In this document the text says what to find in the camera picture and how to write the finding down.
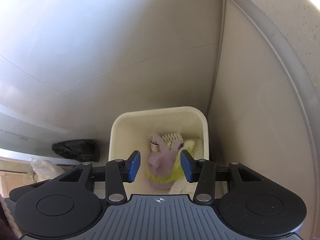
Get green cabbage leaf scrap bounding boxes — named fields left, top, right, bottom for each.
left=146, top=138, right=195, bottom=189

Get cream plastic trash bin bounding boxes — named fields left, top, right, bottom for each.
left=108, top=106, right=209, bottom=196

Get clear plastic bag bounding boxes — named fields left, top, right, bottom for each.
left=30, top=159, right=65, bottom=182

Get black plastic bag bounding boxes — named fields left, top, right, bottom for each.
left=52, top=139, right=100, bottom=163

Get white foam fruit net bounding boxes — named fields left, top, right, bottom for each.
left=150, top=132, right=184, bottom=152

